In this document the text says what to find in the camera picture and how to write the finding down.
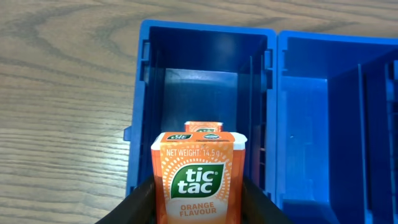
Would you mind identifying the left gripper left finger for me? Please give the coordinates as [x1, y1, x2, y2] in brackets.
[95, 175, 157, 224]

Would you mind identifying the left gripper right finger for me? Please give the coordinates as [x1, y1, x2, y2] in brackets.
[242, 175, 295, 224]

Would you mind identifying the orange candy box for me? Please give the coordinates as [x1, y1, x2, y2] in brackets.
[183, 121, 224, 133]
[150, 131, 248, 224]

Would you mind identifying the blue tray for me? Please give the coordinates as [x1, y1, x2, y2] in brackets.
[123, 19, 398, 224]

